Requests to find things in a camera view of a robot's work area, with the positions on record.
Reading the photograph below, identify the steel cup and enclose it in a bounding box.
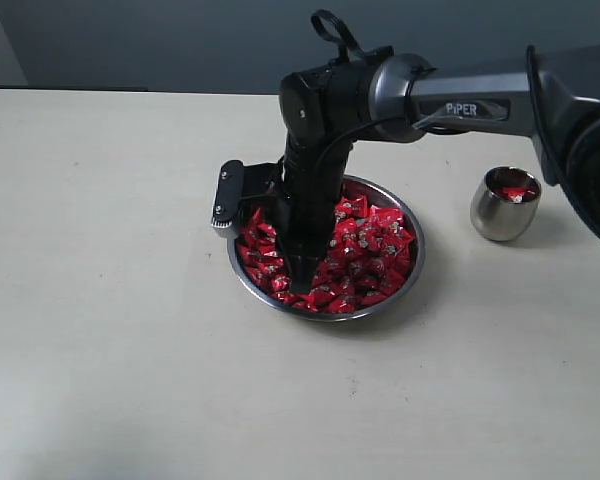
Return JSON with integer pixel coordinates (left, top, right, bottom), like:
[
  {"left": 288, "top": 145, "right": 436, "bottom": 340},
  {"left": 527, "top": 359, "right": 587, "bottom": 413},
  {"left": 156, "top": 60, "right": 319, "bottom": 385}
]
[{"left": 470, "top": 166, "right": 542, "bottom": 242}]

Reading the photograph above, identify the round steel bowl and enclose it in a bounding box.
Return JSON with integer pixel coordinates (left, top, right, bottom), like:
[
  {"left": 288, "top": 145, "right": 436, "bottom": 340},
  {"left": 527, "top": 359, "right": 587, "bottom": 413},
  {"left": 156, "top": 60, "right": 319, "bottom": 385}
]
[{"left": 227, "top": 175, "right": 425, "bottom": 323}]

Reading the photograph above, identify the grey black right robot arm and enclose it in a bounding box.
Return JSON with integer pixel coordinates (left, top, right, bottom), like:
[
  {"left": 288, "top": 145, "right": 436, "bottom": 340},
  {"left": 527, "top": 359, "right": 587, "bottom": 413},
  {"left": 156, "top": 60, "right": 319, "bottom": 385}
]
[{"left": 237, "top": 45, "right": 600, "bottom": 293}]

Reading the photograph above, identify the red candy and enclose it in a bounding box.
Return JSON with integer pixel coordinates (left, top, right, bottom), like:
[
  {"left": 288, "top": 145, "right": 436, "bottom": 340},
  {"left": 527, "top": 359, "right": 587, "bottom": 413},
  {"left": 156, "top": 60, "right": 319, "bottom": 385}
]
[{"left": 497, "top": 186, "right": 538, "bottom": 204}]

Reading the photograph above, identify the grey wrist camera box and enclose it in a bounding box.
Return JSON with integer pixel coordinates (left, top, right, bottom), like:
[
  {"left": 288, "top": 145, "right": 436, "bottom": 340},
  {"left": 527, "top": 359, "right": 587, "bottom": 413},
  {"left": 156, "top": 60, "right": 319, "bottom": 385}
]
[{"left": 211, "top": 159, "right": 245, "bottom": 240}]

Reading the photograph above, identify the pile of red candies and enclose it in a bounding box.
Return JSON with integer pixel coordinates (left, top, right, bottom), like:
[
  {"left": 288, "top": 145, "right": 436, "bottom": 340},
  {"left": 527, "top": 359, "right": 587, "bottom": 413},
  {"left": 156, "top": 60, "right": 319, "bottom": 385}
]
[{"left": 237, "top": 193, "right": 416, "bottom": 315}]

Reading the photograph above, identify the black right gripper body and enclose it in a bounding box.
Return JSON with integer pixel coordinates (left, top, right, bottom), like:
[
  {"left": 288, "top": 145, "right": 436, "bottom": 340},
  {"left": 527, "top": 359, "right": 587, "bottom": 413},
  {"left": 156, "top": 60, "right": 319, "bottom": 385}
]
[{"left": 239, "top": 131, "right": 354, "bottom": 259}]

